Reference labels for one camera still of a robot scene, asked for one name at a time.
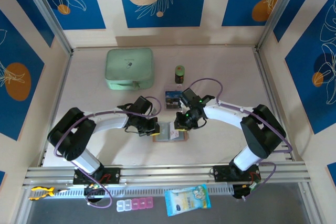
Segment blue wet wipes packet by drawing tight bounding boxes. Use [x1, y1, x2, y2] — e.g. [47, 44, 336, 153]
[164, 184, 212, 217]

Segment dark bottle with green lid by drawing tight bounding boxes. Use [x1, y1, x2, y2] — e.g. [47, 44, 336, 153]
[174, 65, 186, 85]

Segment yellow handled pliers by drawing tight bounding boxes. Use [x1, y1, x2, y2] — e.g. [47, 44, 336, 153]
[28, 186, 70, 201]

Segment dark photo card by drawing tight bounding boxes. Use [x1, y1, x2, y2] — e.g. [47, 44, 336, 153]
[165, 98, 182, 111]

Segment pale pink white card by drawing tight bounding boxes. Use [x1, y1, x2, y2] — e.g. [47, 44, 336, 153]
[164, 84, 184, 93]

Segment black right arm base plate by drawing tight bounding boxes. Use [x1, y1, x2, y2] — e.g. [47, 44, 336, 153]
[213, 164, 261, 183]

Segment grey slotted cable duct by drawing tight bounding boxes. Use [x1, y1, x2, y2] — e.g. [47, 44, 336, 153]
[27, 184, 234, 200]

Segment aluminium table side rail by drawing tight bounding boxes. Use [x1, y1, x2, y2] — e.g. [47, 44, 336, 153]
[254, 48, 299, 162]
[38, 50, 74, 167]

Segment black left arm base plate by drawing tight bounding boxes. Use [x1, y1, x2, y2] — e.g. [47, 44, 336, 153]
[72, 166, 121, 185]

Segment white pink pill organizer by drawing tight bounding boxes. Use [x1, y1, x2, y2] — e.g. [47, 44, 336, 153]
[116, 196, 154, 212]

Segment aluminium mounting rail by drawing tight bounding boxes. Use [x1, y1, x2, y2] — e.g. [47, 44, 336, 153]
[22, 161, 313, 189]

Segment mint green zip pouch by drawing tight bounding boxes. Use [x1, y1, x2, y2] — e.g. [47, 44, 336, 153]
[105, 48, 154, 91]

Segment pink card holder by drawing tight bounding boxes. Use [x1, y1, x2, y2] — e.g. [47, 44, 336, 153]
[152, 121, 189, 143]

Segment aluminium corner post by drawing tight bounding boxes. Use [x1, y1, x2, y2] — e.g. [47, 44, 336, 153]
[19, 0, 74, 55]
[257, 0, 313, 50]

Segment white card with pink print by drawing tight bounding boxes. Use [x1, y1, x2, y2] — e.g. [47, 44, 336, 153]
[169, 122, 180, 140]

